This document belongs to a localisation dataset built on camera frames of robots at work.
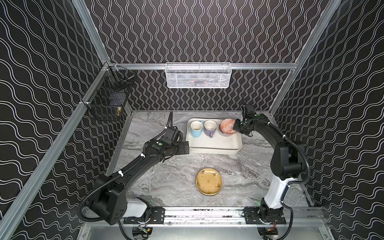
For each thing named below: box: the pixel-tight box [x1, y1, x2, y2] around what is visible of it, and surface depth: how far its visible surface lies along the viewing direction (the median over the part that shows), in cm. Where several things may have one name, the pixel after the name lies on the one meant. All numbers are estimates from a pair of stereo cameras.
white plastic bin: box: [185, 118, 243, 155], surface depth 104 cm
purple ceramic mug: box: [204, 119, 217, 139], surface depth 105 cm
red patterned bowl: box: [219, 118, 237, 135], surface depth 100 cm
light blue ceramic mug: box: [190, 120, 205, 138], surface depth 103 cm
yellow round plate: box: [195, 168, 223, 196], surface depth 85 cm
